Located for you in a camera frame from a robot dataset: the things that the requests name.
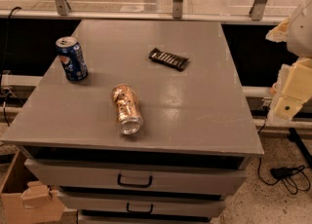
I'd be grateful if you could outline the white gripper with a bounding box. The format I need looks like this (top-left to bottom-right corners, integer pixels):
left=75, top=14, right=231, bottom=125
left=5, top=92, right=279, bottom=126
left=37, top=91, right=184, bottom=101
left=267, top=56, right=312, bottom=125

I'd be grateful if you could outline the blue pepsi can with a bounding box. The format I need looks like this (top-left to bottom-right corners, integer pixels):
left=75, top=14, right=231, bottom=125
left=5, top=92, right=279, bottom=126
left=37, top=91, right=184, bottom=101
left=56, top=36, right=88, bottom=82

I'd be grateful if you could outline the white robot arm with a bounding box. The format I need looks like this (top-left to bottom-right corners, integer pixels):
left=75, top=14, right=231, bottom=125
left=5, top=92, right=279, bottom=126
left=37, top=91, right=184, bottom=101
left=265, top=0, right=312, bottom=123

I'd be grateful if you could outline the gold crushed can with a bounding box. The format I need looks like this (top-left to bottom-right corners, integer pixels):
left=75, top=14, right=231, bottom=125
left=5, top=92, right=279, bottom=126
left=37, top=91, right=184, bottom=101
left=111, top=84, right=143, bottom=135

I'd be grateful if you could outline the tan tape roll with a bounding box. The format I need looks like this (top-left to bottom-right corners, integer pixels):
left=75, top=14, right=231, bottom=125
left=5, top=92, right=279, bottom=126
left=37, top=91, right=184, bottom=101
left=271, top=83, right=280, bottom=95

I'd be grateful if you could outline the dark snack bar wrapper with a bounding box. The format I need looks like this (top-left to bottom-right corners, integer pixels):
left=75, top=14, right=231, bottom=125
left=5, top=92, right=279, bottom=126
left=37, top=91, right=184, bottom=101
left=148, top=48, right=189, bottom=71

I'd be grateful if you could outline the grey drawer cabinet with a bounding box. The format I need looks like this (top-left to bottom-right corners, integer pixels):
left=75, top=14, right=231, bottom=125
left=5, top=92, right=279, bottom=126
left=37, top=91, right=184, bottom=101
left=3, top=20, right=263, bottom=224

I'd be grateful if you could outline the brown cardboard box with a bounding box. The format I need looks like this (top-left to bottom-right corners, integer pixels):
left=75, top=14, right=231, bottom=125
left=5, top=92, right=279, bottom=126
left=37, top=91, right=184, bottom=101
left=1, top=152, right=64, bottom=224

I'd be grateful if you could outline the black power adapter with cable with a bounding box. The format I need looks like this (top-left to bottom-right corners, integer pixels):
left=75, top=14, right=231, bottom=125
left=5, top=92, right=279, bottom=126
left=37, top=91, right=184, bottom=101
left=256, top=160, right=312, bottom=195

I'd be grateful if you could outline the black top drawer handle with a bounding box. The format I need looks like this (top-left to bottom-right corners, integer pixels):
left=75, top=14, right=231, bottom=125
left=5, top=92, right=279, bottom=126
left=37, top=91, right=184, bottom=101
left=117, top=174, right=153, bottom=188

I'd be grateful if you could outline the black drawer handle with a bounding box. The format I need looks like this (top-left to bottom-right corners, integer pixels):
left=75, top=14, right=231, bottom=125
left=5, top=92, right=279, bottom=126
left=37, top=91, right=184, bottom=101
left=117, top=174, right=153, bottom=188
left=126, top=203, right=154, bottom=214

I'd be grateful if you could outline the black lower drawer handle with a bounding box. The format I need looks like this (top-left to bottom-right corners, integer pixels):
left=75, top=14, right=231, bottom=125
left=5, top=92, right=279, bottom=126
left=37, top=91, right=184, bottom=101
left=126, top=203, right=154, bottom=214

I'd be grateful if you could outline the black cable at left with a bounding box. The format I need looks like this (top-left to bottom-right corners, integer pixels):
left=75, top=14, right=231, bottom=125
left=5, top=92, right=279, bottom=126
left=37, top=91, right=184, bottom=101
left=0, top=6, right=23, bottom=127

